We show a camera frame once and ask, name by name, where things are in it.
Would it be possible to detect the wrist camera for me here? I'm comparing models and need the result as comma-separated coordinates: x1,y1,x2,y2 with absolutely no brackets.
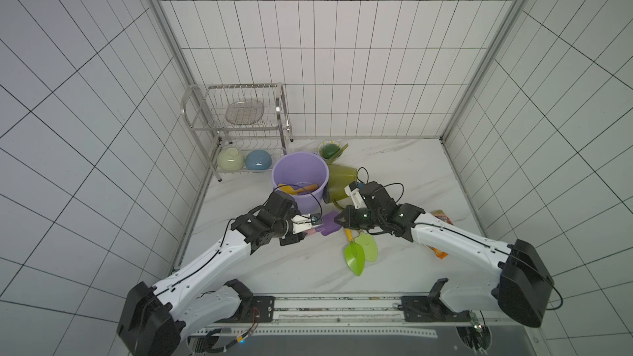
291,215,322,234
345,186,367,209

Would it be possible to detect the blue ceramic bowl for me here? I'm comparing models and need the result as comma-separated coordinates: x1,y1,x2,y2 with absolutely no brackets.
245,150,273,171

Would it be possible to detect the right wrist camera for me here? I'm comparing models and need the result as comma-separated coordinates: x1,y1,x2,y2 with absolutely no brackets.
345,186,367,209

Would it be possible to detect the purple plastic bucket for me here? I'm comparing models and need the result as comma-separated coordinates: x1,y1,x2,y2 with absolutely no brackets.
271,152,329,214

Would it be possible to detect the glass plate on rack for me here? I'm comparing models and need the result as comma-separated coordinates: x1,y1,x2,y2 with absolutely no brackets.
225,99,265,126

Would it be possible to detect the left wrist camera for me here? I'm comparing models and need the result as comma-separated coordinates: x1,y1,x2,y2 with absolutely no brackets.
291,215,322,234

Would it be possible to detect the steel dish rack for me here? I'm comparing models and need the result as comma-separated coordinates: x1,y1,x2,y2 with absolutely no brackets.
181,83,294,181

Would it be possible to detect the small floral bowl green inside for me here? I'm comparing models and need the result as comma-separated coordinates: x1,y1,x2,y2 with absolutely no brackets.
317,141,349,164

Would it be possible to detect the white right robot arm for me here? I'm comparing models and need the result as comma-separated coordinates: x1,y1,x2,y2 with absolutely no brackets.
335,181,556,328

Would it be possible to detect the orange snack packet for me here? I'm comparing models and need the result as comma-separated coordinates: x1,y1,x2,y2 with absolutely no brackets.
427,209,454,260

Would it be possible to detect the metal base rail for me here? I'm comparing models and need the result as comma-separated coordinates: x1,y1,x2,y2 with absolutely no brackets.
177,289,517,340

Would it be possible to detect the purple toy shovel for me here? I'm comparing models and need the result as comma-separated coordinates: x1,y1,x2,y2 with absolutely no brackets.
306,211,342,237

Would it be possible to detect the light green trowel wooden handle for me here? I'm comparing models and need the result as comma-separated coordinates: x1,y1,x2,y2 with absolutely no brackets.
354,232,378,262

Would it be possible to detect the pale green ceramic bowl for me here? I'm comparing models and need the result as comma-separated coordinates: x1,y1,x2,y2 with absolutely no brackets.
217,147,246,171

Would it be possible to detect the bright green trowel yellow handle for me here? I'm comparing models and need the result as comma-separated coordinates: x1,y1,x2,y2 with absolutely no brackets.
344,228,365,276

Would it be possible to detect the yellow toy shovel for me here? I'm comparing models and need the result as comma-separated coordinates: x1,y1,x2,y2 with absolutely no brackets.
276,183,320,195

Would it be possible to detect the olive green watering can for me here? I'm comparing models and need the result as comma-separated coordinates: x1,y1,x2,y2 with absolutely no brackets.
323,164,358,211

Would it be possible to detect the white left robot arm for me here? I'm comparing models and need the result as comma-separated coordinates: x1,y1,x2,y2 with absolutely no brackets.
117,191,321,355

